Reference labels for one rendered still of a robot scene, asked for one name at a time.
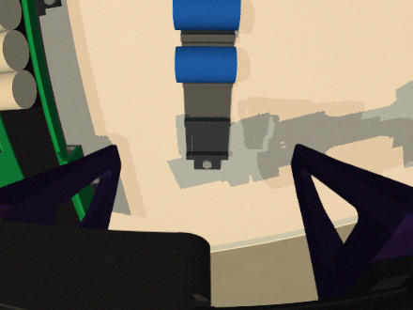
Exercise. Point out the dark grey mounting plate with hexagonal hole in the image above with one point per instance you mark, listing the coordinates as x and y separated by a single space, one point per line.
207 164

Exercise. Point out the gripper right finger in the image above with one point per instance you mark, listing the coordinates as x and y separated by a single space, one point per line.
384 230

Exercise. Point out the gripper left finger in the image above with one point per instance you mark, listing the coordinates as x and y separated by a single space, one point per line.
34 200

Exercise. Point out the blue plastic bar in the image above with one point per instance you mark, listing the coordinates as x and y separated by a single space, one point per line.
206 14
206 64

